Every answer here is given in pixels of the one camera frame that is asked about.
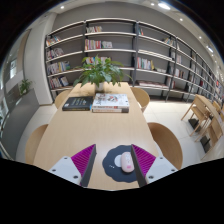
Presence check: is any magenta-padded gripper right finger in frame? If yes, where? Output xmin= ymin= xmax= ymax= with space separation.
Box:
xmin=130 ymin=144 xmax=178 ymax=188

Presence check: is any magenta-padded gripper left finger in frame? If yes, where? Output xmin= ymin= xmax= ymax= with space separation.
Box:
xmin=48 ymin=143 xmax=97 ymax=188

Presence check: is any pink computer mouse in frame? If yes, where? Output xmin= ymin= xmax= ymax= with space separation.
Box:
xmin=120 ymin=151 xmax=135 ymax=174

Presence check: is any dark cloud-shaped mouse pad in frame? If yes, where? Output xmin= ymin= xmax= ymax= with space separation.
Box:
xmin=101 ymin=144 xmax=138 ymax=184

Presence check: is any black book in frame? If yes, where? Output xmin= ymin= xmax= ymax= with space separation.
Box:
xmin=61 ymin=96 xmax=94 ymax=112

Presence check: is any light wooden chairs group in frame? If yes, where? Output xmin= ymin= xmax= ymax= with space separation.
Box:
xmin=180 ymin=94 xmax=224 ymax=156

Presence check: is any book with red-lettered spine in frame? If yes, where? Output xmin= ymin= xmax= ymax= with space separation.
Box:
xmin=91 ymin=105 xmax=130 ymax=114

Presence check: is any white illustrated book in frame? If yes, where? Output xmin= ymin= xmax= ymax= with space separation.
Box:
xmin=92 ymin=92 xmax=130 ymax=109

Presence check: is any small green floor plant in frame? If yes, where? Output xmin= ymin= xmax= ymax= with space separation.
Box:
xmin=18 ymin=78 xmax=34 ymax=96

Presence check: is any green potted plant, white pot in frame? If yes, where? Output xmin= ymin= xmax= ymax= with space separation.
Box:
xmin=73 ymin=54 xmax=129 ymax=93

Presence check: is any grey bookshelf unit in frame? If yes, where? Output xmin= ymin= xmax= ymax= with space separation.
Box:
xmin=44 ymin=17 xmax=224 ymax=105

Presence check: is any ceiling lights group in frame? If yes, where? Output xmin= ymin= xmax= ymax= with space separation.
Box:
xmin=59 ymin=1 xmax=214 ymax=54

